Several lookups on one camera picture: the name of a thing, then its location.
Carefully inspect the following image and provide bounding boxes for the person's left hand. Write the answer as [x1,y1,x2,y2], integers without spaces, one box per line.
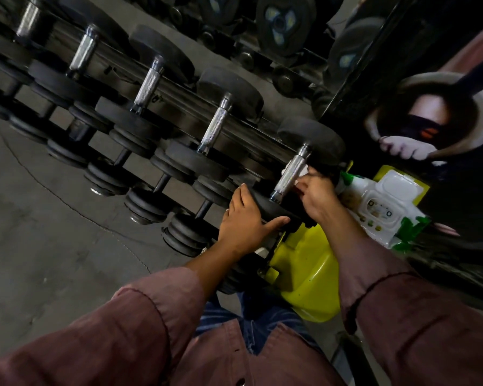
[217,183,291,258]

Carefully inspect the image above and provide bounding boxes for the person's right hand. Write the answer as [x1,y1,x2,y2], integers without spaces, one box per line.
[294,166,343,226]

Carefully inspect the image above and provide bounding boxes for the white cleaning cloth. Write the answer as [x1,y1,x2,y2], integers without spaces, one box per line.
[281,164,309,188]

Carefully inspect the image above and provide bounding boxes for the black dumbbell chrome handle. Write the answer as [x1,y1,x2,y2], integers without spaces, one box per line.
[165,67,265,183]
[249,116,346,234]

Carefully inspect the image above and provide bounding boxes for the white green wet wipes packet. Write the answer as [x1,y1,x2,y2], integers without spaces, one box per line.
[338,170,431,252]

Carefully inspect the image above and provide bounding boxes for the row of ribbed plate dumbbells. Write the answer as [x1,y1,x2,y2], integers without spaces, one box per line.
[0,72,266,296]

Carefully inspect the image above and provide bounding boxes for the person's left forearm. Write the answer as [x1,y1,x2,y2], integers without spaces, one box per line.
[0,244,250,386]

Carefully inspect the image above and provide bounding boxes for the person's right forearm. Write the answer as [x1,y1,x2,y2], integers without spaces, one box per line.
[324,212,483,386]

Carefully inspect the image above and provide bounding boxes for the person's blue jeans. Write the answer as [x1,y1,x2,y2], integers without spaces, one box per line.
[195,291,323,355]

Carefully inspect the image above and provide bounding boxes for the black curved metal bar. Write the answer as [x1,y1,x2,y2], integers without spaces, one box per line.
[332,331,379,386]

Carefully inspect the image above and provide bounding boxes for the gymnast wall poster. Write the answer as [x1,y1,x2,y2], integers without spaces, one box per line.
[318,0,483,246]

